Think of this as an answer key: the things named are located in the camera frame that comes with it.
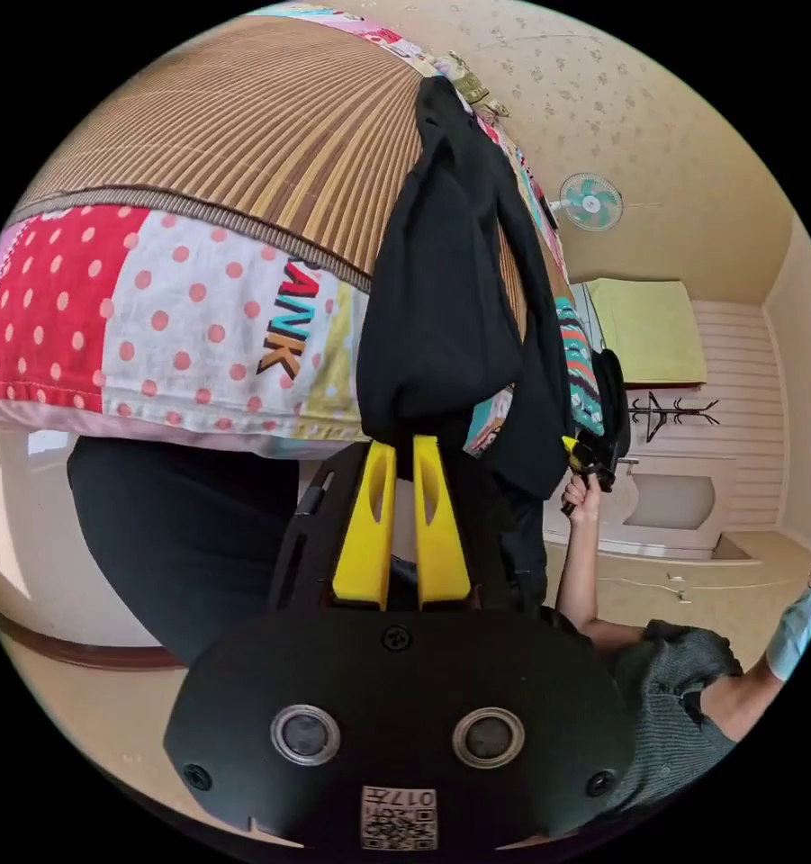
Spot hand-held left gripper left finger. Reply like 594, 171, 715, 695
331, 438, 398, 612

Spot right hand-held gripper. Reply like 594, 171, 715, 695
561, 346, 633, 495

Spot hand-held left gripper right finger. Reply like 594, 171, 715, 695
412, 435, 474, 612

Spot black pants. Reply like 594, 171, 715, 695
356, 75, 576, 502

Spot person's right forearm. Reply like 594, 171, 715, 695
555, 520, 603, 630

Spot person's right hand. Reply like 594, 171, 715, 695
561, 471, 606, 529

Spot black coat rack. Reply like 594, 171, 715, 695
628, 390, 722, 445

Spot white cupboard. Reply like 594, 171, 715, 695
543, 450, 765, 563

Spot yellow-green curtain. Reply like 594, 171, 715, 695
583, 277, 711, 391

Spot person's body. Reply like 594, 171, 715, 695
66, 435, 811, 819

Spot olive folded garment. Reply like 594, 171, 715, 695
445, 50, 512, 121

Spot bed with woven mat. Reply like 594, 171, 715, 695
0, 0, 576, 462

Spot teal wall fan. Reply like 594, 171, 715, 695
546, 172, 626, 234

